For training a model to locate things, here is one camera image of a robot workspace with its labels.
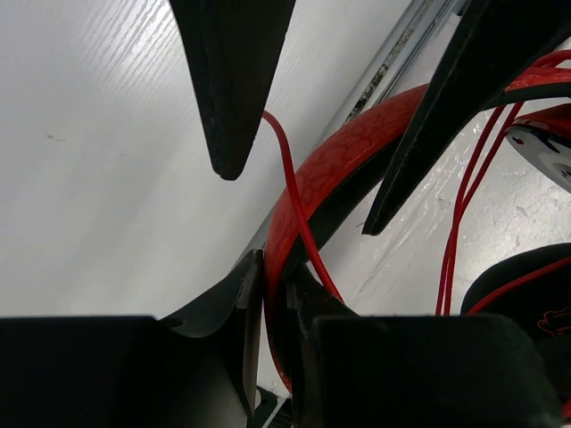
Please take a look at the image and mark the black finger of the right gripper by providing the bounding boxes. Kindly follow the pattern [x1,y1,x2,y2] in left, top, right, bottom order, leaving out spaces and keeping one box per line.
[362,1,570,235]

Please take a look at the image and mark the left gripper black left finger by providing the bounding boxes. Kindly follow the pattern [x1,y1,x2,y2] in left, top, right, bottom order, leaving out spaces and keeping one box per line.
[160,250,263,419]

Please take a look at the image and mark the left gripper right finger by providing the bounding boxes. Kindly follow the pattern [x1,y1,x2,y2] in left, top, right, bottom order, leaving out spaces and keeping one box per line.
[285,265,357,427]

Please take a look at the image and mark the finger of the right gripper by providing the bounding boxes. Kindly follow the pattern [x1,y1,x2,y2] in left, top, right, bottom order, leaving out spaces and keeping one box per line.
[170,0,294,181]

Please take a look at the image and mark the red headphone cable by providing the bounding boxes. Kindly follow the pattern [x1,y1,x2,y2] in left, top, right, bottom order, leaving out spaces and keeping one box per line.
[261,53,571,317]

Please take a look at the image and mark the red black headphones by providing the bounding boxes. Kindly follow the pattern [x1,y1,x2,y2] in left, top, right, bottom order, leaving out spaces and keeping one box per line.
[263,50,570,389]

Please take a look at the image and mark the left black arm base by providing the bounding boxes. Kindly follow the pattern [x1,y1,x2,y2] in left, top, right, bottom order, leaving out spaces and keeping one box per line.
[248,386,294,428]

